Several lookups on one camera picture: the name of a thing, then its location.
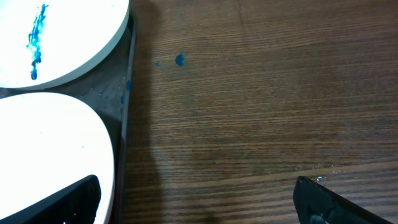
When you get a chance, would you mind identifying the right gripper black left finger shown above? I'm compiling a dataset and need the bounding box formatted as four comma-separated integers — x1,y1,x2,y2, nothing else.
1,175,101,224

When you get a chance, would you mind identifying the dark brown serving tray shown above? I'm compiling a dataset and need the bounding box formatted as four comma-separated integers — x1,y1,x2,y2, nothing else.
1,14,137,223

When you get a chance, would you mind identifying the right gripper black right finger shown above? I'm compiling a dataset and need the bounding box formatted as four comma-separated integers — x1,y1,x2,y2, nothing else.
293,176,392,224

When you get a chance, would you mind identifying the white plate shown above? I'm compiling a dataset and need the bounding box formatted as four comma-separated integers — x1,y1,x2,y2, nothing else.
1,0,129,90
1,92,114,223

